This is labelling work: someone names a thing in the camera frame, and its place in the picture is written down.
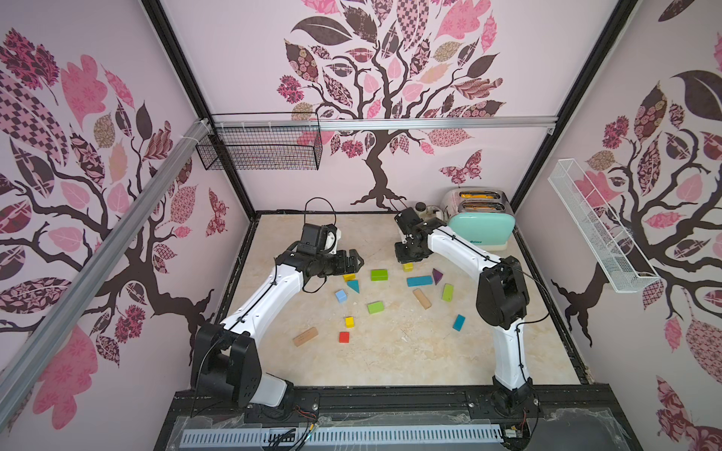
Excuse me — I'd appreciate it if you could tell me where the teal long block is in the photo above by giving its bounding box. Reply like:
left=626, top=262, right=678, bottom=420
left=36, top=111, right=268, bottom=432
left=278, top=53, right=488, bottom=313
left=406, top=275, right=434, bottom=288

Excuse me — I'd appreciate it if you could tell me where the purple triangle block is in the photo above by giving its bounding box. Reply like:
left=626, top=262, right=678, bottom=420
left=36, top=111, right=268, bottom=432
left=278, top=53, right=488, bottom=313
left=432, top=269, right=444, bottom=286

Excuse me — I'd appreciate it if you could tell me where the natural wood block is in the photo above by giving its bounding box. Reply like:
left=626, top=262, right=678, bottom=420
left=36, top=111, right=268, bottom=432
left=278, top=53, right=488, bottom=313
left=413, top=289, right=432, bottom=310
left=293, top=327, right=319, bottom=347

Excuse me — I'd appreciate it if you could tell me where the green block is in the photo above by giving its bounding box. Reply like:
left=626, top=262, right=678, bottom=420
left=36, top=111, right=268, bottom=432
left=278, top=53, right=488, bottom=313
left=367, top=301, right=385, bottom=315
left=370, top=269, right=388, bottom=282
left=442, top=284, right=454, bottom=302

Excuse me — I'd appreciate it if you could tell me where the teal small block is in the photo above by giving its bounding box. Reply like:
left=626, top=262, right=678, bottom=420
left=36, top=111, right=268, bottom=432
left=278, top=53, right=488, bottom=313
left=452, top=315, right=466, bottom=332

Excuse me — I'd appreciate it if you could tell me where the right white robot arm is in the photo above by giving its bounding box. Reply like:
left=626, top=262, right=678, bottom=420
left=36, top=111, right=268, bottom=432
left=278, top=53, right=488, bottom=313
left=394, top=209, right=533, bottom=412

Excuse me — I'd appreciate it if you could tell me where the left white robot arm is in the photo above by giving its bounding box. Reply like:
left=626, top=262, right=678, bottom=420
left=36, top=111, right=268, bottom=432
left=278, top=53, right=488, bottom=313
left=191, top=249, right=364, bottom=410

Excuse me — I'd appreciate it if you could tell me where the pale spice jar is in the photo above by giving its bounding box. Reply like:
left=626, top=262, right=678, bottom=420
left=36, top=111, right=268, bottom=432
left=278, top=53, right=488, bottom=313
left=415, top=202, right=428, bottom=218

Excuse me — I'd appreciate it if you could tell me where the light blue cube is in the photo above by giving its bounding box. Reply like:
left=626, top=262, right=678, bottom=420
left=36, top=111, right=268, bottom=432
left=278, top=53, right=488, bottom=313
left=335, top=291, right=348, bottom=304

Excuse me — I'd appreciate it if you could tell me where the teal triangle block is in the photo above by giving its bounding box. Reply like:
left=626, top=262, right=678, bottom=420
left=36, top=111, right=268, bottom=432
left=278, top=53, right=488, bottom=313
left=347, top=280, right=360, bottom=293

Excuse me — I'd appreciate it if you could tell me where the mint green toaster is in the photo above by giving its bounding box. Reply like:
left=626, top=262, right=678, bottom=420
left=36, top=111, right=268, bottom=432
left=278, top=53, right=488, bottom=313
left=440, top=187, right=516, bottom=251

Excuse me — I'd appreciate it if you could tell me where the black wire basket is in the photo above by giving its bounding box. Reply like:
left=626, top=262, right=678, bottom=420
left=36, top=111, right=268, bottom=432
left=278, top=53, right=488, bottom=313
left=196, top=111, right=323, bottom=171

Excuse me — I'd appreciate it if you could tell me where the aluminium rail back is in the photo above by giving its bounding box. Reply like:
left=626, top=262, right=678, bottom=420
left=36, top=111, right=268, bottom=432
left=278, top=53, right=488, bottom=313
left=214, top=116, right=557, bottom=132

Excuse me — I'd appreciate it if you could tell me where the aluminium rail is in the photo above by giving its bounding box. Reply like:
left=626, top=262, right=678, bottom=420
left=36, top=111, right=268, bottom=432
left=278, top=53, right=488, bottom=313
left=214, top=116, right=557, bottom=132
left=1, top=118, right=212, bottom=430

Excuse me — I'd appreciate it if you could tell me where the white cable duct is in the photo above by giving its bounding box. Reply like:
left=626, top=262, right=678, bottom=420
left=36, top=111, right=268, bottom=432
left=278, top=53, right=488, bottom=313
left=178, top=425, right=504, bottom=450

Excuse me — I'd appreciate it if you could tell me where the white wire shelf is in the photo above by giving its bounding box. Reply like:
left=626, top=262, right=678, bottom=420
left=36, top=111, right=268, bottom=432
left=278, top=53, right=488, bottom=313
left=548, top=159, right=662, bottom=293

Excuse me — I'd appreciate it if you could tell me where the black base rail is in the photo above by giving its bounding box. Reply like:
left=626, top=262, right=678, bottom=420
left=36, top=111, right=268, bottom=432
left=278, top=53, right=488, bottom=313
left=167, top=384, right=620, bottom=422

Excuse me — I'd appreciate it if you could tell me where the aluminium rail left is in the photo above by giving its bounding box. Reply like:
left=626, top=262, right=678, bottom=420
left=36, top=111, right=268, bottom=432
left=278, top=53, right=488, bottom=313
left=1, top=118, right=212, bottom=430

